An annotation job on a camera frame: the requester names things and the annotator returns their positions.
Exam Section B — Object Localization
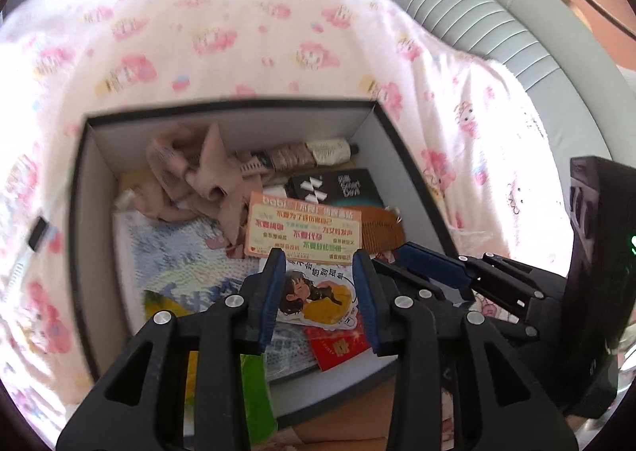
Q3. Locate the cartoon printed sheet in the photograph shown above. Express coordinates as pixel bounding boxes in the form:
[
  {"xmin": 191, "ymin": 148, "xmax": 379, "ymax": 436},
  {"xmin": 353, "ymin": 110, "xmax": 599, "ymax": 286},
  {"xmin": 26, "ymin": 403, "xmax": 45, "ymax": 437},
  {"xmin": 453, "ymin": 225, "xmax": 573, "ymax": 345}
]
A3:
[{"xmin": 114, "ymin": 210, "xmax": 319, "ymax": 377}]

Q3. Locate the pink printed blanket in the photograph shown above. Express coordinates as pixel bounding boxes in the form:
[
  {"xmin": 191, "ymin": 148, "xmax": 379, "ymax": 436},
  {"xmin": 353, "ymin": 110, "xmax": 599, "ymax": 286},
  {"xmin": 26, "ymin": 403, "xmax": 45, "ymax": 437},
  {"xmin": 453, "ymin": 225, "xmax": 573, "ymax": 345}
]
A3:
[{"xmin": 0, "ymin": 0, "xmax": 572, "ymax": 412}]

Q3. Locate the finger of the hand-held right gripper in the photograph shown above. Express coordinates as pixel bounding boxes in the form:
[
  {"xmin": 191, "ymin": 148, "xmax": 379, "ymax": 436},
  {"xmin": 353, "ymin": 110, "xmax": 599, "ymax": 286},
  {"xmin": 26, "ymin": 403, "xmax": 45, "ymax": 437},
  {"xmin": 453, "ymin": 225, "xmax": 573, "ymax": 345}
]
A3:
[
  {"xmin": 372, "ymin": 257, "xmax": 540, "ymax": 337},
  {"xmin": 396, "ymin": 241, "xmax": 570, "ymax": 317}
]

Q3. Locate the cream plush cloth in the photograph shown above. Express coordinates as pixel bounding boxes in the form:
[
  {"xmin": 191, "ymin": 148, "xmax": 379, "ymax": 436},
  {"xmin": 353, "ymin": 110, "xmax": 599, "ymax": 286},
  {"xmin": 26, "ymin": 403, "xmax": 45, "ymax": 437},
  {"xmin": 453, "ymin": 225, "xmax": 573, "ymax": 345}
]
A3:
[{"xmin": 477, "ymin": 54, "xmax": 527, "ymax": 87}]

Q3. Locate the small black box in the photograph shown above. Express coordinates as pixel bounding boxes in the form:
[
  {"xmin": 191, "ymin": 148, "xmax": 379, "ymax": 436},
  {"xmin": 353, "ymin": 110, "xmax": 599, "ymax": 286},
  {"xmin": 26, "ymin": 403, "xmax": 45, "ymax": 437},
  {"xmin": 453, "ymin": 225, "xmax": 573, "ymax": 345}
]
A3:
[{"xmin": 285, "ymin": 168, "xmax": 386, "ymax": 208}]

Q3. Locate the dark cardboard box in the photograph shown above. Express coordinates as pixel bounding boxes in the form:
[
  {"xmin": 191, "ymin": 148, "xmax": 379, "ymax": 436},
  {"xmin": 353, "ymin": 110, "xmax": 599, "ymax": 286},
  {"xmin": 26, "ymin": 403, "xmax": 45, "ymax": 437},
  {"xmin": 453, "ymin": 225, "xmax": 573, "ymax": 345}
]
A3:
[{"xmin": 67, "ymin": 101, "xmax": 465, "ymax": 432}]

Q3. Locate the pink cloth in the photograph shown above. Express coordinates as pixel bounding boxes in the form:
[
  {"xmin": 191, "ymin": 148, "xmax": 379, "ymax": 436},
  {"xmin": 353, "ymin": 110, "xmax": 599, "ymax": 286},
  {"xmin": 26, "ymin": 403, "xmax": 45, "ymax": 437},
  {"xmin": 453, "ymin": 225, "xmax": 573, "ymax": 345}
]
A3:
[{"xmin": 144, "ymin": 123, "xmax": 274, "ymax": 258}]

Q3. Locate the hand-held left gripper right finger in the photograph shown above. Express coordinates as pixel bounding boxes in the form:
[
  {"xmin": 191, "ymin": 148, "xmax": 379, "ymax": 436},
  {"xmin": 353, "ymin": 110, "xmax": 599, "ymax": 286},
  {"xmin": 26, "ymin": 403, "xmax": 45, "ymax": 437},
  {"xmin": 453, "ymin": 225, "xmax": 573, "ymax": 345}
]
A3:
[{"xmin": 352, "ymin": 249, "xmax": 580, "ymax": 451}]

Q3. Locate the cartoon girl sticker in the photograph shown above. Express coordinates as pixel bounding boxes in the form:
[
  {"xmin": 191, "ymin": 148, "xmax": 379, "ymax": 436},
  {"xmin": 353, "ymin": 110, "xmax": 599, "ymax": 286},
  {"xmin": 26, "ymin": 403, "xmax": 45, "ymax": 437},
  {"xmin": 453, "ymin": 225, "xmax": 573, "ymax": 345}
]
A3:
[{"xmin": 258, "ymin": 257, "xmax": 363, "ymax": 330}]

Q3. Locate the green yellow snack packet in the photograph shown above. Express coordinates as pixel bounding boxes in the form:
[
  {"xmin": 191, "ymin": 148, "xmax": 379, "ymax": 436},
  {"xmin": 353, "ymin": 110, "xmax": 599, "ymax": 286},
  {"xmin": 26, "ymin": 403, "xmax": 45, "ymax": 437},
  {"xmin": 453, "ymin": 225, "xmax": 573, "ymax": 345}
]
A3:
[{"xmin": 144, "ymin": 289, "xmax": 279, "ymax": 442}]

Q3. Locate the wooden comb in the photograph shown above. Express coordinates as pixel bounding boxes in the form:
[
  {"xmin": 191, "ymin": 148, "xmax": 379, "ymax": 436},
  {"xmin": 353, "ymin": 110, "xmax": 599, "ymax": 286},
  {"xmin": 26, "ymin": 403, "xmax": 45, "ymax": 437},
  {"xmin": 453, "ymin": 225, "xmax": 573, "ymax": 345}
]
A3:
[{"xmin": 355, "ymin": 203, "xmax": 405, "ymax": 253}]

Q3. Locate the orange card with green labels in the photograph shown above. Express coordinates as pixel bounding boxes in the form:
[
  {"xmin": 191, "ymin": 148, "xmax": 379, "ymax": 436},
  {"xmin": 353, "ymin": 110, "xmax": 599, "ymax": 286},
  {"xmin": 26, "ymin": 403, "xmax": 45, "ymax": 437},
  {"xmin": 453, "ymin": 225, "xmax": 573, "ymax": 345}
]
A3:
[{"xmin": 243, "ymin": 190, "xmax": 363, "ymax": 263}]

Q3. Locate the red packet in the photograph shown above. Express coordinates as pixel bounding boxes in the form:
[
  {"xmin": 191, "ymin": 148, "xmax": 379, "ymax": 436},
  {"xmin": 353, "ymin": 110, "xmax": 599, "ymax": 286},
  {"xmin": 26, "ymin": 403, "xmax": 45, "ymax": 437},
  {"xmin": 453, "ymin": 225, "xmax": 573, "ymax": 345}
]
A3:
[{"xmin": 303, "ymin": 324, "xmax": 378, "ymax": 372}]

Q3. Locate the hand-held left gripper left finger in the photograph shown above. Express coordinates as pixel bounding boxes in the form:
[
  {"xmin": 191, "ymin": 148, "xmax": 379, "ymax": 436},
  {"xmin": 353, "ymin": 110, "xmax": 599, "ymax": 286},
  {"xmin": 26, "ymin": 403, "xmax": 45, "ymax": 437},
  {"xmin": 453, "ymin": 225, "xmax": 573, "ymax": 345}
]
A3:
[{"xmin": 56, "ymin": 247, "xmax": 288, "ymax": 451}]

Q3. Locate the grey padded headboard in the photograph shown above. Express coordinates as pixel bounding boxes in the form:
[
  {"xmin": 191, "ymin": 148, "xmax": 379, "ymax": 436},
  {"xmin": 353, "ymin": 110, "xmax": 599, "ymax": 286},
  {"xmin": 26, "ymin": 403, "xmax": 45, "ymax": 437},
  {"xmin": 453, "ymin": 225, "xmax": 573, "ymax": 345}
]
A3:
[{"xmin": 358, "ymin": 0, "xmax": 627, "ymax": 159}]

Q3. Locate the small black tag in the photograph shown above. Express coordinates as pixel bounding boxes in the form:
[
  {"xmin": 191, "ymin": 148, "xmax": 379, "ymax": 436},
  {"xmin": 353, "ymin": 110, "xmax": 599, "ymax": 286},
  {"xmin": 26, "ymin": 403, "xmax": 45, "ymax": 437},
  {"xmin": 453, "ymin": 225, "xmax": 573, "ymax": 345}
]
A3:
[{"xmin": 27, "ymin": 217, "xmax": 48, "ymax": 250}]

